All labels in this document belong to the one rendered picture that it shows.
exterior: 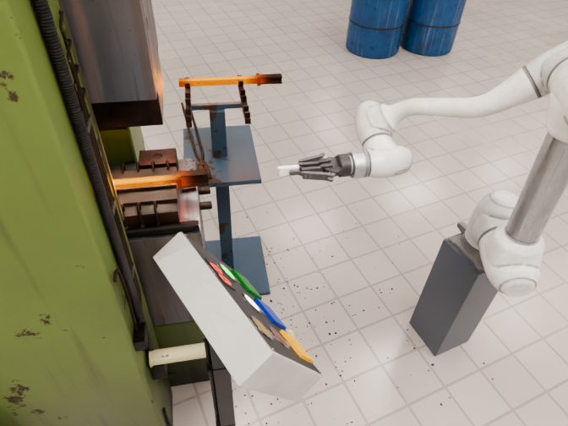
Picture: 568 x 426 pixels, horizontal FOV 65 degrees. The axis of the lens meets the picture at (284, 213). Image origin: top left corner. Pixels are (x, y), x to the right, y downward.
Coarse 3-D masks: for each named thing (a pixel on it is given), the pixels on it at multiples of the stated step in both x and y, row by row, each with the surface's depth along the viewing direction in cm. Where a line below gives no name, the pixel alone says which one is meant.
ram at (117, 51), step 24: (72, 0) 83; (96, 0) 84; (120, 0) 84; (144, 0) 93; (72, 24) 86; (96, 24) 86; (120, 24) 87; (144, 24) 88; (96, 48) 89; (120, 48) 90; (144, 48) 91; (96, 72) 93; (120, 72) 94; (144, 72) 95; (96, 96) 96; (120, 96) 97; (144, 96) 98
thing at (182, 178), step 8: (152, 176) 136; (160, 176) 136; (168, 176) 136; (176, 176) 137; (184, 176) 135; (192, 176) 136; (200, 176) 137; (120, 184) 133; (128, 184) 133; (136, 184) 134; (144, 184) 134; (152, 184) 135; (184, 184) 138; (192, 184) 138; (200, 184) 139; (208, 184) 139
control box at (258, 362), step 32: (160, 256) 92; (192, 256) 89; (192, 288) 86; (224, 288) 83; (224, 320) 80; (224, 352) 77; (256, 352) 75; (288, 352) 85; (256, 384) 77; (288, 384) 87
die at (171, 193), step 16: (112, 176) 138; (128, 176) 138; (144, 176) 138; (128, 192) 133; (144, 192) 133; (160, 192) 134; (176, 192) 134; (128, 208) 129; (144, 208) 130; (160, 208) 130; (176, 208) 130; (128, 224) 129; (144, 224) 130
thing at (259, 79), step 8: (184, 80) 176; (192, 80) 176; (200, 80) 176; (208, 80) 177; (216, 80) 177; (224, 80) 178; (232, 80) 178; (248, 80) 180; (256, 80) 180; (264, 80) 182; (272, 80) 182; (280, 80) 183
